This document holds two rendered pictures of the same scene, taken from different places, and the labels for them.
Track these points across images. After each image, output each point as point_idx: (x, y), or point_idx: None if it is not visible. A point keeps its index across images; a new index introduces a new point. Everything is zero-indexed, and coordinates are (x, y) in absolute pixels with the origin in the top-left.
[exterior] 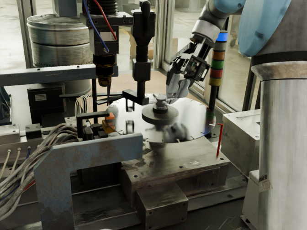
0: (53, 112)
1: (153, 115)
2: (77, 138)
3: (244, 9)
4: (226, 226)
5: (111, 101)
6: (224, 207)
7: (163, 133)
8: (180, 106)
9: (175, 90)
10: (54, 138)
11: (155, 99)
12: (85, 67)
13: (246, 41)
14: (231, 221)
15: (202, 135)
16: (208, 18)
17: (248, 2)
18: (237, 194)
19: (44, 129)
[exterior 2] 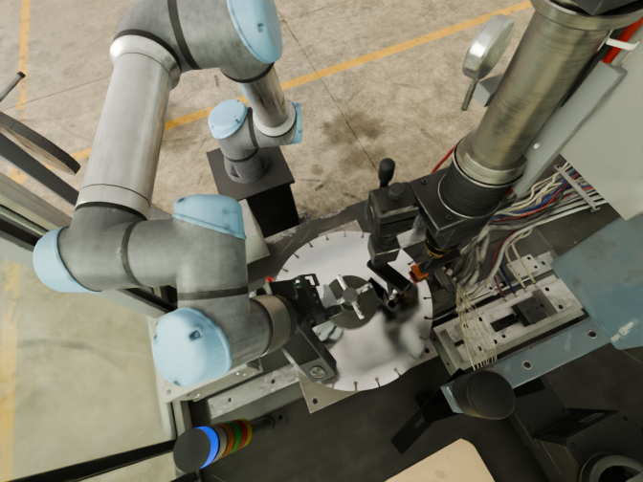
0: (553, 423)
1: (359, 284)
2: (451, 269)
3: (270, 31)
4: (284, 243)
5: (441, 385)
6: (281, 265)
7: (343, 250)
8: (318, 334)
9: (328, 287)
10: (476, 256)
11: (359, 291)
12: (510, 363)
13: (279, 34)
14: (278, 249)
15: (298, 250)
16: (253, 300)
17: (268, 18)
18: (263, 281)
19: (521, 329)
